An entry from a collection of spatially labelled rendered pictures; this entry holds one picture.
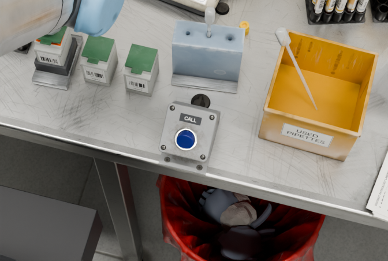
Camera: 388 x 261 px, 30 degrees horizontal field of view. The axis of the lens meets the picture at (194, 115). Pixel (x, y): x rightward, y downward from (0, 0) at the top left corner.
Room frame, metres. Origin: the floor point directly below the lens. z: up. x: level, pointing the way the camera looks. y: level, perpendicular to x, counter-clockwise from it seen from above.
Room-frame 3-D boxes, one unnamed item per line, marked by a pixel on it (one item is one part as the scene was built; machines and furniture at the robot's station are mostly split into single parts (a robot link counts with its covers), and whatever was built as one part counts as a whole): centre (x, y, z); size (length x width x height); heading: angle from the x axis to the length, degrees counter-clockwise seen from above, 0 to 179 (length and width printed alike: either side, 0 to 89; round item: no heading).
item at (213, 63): (0.53, -0.02, 0.92); 0.10 x 0.07 x 0.10; 84
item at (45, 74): (0.54, 0.21, 0.89); 0.09 x 0.05 x 0.04; 170
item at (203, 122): (0.43, 0.00, 0.92); 0.13 x 0.07 x 0.08; 168
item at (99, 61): (0.52, 0.14, 0.91); 0.05 x 0.04 x 0.07; 168
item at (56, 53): (0.54, 0.21, 0.92); 0.05 x 0.04 x 0.06; 170
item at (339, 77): (0.47, -0.17, 0.93); 0.13 x 0.13 x 0.10; 75
